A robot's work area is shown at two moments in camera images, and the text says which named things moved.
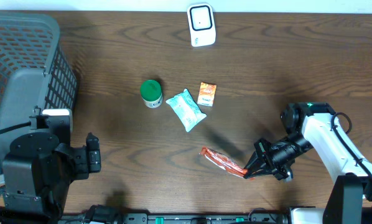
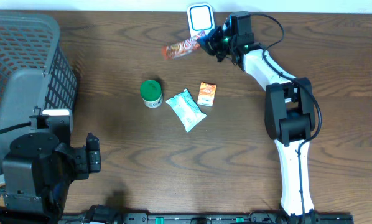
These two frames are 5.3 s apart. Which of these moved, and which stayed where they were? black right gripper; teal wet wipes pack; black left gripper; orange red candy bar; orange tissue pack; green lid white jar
Moved: orange red candy bar; black right gripper
Stayed: orange tissue pack; black left gripper; green lid white jar; teal wet wipes pack
